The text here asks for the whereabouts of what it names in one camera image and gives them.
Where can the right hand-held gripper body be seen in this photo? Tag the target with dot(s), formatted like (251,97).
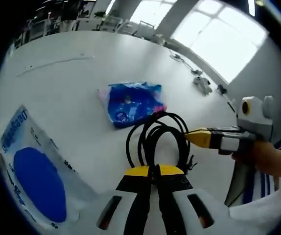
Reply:
(258,120)

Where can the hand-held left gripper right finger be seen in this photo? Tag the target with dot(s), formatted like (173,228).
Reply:
(170,195)

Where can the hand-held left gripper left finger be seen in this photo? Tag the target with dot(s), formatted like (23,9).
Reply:
(135,195)

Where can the blue tissue pack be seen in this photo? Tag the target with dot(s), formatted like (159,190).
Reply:
(130,107)

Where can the clear bag with blue disc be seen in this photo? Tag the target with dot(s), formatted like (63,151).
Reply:
(40,176)

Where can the person's right hand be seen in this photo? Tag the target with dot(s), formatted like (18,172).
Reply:
(260,156)

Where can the small dark gadget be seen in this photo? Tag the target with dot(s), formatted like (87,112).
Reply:
(222,89)

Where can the white grey handheld device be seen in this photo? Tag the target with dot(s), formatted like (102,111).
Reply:
(201,84)

